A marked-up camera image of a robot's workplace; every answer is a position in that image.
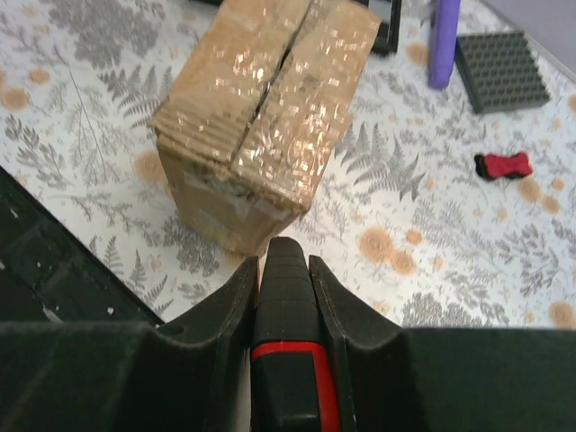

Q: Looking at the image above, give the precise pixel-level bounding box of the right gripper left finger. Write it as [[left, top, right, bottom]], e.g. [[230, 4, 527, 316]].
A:
[[1, 257, 258, 431]]

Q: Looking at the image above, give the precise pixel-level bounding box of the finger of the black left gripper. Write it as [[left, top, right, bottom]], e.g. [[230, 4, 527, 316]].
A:
[[364, 0, 402, 57]]

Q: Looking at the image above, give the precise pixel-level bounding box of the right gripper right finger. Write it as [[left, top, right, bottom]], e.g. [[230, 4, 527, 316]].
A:
[[309, 256, 575, 431]]

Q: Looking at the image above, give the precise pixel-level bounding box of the red black utility knife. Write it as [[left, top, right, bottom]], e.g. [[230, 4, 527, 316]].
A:
[[250, 237, 341, 432]]

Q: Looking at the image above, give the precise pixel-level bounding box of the brown taped cardboard box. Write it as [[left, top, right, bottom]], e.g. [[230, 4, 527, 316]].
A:
[[150, 1, 381, 256]]

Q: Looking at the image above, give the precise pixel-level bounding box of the red black knife cap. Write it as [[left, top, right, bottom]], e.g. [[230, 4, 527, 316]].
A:
[[473, 152, 533, 181]]

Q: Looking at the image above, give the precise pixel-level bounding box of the dark grey studded plate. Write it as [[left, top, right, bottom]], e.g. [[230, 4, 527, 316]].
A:
[[455, 31, 550, 114]]

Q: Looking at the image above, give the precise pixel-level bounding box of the purple cylindrical handle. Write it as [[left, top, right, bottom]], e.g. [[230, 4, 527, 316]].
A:
[[428, 0, 461, 90]]

